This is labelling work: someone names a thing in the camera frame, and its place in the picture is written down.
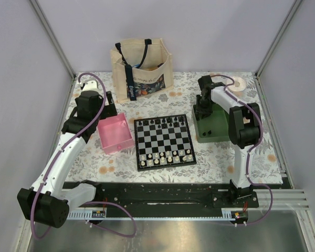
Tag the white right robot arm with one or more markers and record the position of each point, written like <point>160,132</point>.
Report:
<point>245,131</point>

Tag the white chess piece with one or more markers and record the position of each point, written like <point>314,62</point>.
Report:
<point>189,155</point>
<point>143,161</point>

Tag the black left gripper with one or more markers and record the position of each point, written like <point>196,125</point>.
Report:
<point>109,110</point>

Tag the green plastic tray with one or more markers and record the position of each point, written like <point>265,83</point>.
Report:
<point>213,128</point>

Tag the black white chessboard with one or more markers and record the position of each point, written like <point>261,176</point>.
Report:
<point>163,148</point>

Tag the pink plastic box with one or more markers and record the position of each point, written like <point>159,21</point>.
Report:
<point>115,134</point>

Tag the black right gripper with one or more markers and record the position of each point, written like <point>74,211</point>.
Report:
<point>200,111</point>

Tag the beige canvas tote bag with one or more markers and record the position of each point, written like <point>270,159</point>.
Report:
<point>141,67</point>

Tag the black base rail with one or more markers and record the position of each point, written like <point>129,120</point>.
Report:
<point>161,200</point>

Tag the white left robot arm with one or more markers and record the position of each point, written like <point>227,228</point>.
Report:
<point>45,202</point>

